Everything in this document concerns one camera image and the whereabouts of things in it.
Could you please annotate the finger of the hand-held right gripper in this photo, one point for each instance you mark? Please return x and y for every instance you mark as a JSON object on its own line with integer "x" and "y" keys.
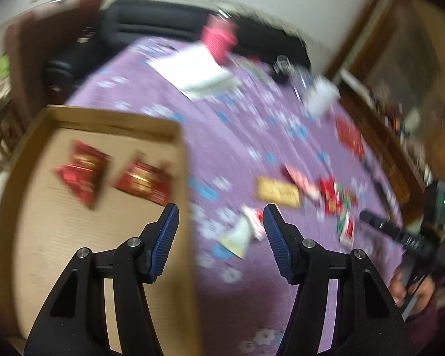
{"x": 380, "y": 224}

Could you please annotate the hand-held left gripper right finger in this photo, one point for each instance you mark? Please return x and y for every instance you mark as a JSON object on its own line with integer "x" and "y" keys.
{"x": 278, "y": 241}

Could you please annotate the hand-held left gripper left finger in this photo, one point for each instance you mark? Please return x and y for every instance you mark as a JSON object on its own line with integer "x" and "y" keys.
{"x": 165, "y": 241}

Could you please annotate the green candy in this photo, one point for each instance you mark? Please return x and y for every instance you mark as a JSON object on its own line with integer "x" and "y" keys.
{"x": 346, "y": 228}

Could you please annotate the bright red snack packet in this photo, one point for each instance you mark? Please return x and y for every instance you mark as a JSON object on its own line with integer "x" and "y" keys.
{"x": 328, "y": 194}

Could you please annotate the large dark red snack packet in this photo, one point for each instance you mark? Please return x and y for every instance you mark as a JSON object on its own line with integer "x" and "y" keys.
{"x": 144, "y": 181}

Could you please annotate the shallow cardboard box tray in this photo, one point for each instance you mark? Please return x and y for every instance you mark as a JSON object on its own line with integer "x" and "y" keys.
{"x": 78, "y": 230}

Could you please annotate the small dark red snack packet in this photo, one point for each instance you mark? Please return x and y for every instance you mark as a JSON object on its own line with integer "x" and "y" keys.
{"x": 83, "y": 172}

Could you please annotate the person's right forearm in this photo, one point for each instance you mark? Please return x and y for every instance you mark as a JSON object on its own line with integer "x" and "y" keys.
{"x": 430, "y": 330}

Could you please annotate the person's right hand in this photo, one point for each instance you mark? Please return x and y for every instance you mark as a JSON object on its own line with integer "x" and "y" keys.
{"x": 424, "y": 291}

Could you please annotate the wooden cabinet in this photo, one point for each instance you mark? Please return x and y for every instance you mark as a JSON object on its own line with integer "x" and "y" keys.
{"x": 393, "y": 144}

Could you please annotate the red mesh bag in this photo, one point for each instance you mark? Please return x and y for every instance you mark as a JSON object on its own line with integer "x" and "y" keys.
{"x": 350, "y": 137}

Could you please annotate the purple floral tablecloth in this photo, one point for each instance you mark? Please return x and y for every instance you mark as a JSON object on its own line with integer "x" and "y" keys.
{"x": 244, "y": 137}

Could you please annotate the white plastic jar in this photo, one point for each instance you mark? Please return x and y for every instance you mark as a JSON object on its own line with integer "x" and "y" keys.
{"x": 320, "y": 96}

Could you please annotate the green paper envelope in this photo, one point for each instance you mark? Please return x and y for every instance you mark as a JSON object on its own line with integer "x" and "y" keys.
{"x": 212, "y": 83}

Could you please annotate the small black pouch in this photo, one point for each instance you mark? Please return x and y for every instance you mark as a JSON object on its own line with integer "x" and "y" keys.
{"x": 282, "y": 68}

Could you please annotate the green printed booklet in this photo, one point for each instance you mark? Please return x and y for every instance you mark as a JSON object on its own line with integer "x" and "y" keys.
{"x": 254, "y": 66}

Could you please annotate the white paper sheet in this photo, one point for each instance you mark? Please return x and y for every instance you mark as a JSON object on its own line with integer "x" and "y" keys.
{"x": 187, "y": 63}

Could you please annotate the pink sleeved bottle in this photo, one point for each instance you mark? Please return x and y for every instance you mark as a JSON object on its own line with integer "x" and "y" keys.
{"x": 217, "y": 39}

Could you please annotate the black leather sofa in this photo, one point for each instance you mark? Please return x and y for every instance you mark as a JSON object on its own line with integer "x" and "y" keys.
{"x": 152, "y": 18}

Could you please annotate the brown armchair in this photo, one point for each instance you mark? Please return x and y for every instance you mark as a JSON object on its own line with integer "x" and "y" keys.
{"x": 33, "y": 44}

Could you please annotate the green toy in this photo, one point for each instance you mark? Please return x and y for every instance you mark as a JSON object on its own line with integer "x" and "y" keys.
{"x": 2, "y": 65}

